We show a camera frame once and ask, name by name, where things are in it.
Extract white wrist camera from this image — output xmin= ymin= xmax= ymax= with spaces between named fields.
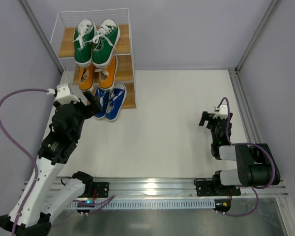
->
xmin=213 ymin=105 xmax=228 ymax=119
xmin=47 ymin=83 xmax=80 ymax=105

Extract left aluminium frame post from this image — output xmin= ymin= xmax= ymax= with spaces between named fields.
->
xmin=18 ymin=0 xmax=64 ymax=75

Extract aluminium frame post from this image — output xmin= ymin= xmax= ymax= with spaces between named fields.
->
xmin=235 ymin=0 xmax=282 ymax=74
xmin=18 ymin=0 xmax=64 ymax=75

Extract right aluminium frame rail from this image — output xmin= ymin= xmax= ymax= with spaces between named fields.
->
xmin=228 ymin=68 xmax=262 ymax=143

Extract orange sneaker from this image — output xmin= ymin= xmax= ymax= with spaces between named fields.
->
xmin=78 ymin=63 xmax=95 ymax=91
xmin=94 ymin=56 xmax=118 ymax=90

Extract purple cable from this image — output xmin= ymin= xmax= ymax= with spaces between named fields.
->
xmin=217 ymin=97 xmax=277 ymax=217
xmin=0 ymin=88 xmax=116 ymax=234

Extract white wire wooden shoe shelf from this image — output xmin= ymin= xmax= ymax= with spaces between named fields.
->
xmin=50 ymin=8 xmax=136 ymax=109

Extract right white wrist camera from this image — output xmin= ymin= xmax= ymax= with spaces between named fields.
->
xmin=213 ymin=105 xmax=228 ymax=119

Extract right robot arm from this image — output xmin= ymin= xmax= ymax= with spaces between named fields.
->
xmin=195 ymin=111 xmax=281 ymax=196

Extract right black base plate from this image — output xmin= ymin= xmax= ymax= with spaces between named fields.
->
xmin=194 ymin=178 xmax=241 ymax=197

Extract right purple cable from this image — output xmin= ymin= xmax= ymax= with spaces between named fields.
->
xmin=217 ymin=97 xmax=277 ymax=217

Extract green sneaker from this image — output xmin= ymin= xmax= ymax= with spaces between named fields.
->
xmin=72 ymin=19 xmax=96 ymax=67
xmin=91 ymin=19 xmax=120 ymax=68

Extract grey slotted cable duct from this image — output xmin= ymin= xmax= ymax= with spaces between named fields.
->
xmin=66 ymin=199 xmax=215 ymax=210

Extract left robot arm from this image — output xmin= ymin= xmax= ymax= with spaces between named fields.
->
xmin=0 ymin=91 xmax=102 ymax=236

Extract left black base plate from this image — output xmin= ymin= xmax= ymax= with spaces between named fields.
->
xmin=79 ymin=181 xmax=110 ymax=198

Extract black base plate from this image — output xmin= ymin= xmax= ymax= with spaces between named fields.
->
xmin=79 ymin=181 xmax=110 ymax=198
xmin=194 ymin=178 xmax=241 ymax=197

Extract right aluminium frame post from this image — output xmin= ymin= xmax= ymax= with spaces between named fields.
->
xmin=235 ymin=0 xmax=282 ymax=74

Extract blue sneaker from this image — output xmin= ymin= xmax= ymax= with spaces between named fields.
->
xmin=106 ymin=83 xmax=127 ymax=121
xmin=94 ymin=87 xmax=110 ymax=119

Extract aluminium front rail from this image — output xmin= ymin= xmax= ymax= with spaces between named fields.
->
xmin=22 ymin=177 xmax=289 ymax=200

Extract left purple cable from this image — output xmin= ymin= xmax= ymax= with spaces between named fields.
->
xmin=0 ymin=88 xmax=116 ymax=234

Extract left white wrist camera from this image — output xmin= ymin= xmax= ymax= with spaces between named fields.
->
xmin=47 ymin=83 xmax=80 ymax=105

